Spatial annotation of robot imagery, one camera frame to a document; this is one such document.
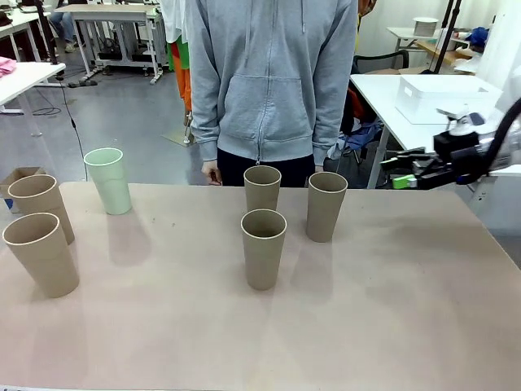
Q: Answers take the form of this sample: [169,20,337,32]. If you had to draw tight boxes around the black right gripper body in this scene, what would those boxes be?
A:
[433,132,492,185]

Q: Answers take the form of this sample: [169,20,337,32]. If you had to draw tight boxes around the white plastic storage basket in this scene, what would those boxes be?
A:
[394,75,502,125]

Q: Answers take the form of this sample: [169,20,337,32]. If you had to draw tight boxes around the beige plastic cup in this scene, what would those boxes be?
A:
[240,209,288,291]
[243,165,282,213]
[2,212,81,299]
[305,171,348,244]
[7,174,76,245]

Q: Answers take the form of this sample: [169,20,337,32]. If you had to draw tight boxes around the pale green plastic cup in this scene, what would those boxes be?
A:
[83,147,134,216]

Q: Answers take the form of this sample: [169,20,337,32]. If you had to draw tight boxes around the person left forearm grey sleeve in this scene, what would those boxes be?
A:
[312,68,356,165]

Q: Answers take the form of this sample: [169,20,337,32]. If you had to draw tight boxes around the person right forearm grey sleeve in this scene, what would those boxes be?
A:
[189,68,221,163]

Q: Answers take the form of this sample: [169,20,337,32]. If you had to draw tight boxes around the person right hand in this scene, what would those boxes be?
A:
[202,161,223,187]

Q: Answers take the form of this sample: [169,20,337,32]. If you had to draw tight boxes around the blue cloth pile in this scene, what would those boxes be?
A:
[336,121,384,156]

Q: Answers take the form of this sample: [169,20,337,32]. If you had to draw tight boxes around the white side table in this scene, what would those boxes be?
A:
[348,72,521,189]

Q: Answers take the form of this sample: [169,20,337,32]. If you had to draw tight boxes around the black office chair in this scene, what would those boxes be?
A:
[352,49,410,76]

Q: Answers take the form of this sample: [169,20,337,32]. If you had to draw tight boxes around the blue cap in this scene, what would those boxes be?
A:
[464,26,490,48]

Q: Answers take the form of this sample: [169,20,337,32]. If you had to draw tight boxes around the white shelf table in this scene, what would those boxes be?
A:
[386,26,481,54]

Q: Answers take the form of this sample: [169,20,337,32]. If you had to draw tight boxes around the person torso grey hoodie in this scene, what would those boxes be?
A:
[187,0,359,164]

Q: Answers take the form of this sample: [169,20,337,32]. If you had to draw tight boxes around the person black trousers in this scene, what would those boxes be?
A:
[217,147,317,188]

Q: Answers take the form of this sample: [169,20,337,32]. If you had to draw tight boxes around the orange green hanging garment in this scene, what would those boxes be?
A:
[166,39,193,112]

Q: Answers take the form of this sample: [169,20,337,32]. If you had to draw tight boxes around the black tripod stand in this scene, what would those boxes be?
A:
[34,0,67,81]

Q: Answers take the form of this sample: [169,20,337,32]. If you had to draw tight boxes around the white desk with pink cloth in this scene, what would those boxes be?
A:
[0,61,67,116]

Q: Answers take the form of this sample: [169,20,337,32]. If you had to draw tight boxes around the brown cardboard box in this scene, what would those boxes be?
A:
[0,166,46,215]

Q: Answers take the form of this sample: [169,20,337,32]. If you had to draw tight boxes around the pink folded cloth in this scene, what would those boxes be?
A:
[0,55,18,79]

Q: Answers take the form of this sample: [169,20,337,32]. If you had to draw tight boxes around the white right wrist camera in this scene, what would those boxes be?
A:
[436,104,486,136]

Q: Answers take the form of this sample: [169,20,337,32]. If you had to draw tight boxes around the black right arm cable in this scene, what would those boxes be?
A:
[458,108,521,185]

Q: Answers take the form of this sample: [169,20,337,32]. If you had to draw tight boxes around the black camera tripod leg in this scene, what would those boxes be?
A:
[430,0,463,75]

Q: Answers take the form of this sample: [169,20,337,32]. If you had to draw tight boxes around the grey metal frame table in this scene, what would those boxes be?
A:
[55,3,164,86]

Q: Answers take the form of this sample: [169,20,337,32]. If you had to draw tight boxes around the black floor cable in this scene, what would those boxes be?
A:
[31,76,89,181]

